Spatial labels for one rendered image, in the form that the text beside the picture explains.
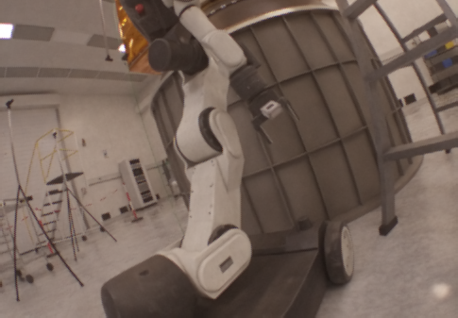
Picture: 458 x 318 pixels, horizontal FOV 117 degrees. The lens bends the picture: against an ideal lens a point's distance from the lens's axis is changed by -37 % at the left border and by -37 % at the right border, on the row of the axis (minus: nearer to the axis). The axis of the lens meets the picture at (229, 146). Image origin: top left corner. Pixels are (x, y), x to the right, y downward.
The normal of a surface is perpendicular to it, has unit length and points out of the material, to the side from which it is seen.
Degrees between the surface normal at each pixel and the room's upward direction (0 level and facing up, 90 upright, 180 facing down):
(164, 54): 99
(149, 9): 97
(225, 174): 86
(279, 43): 90
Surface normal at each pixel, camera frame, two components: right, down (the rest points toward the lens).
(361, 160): 0.02, -0.08
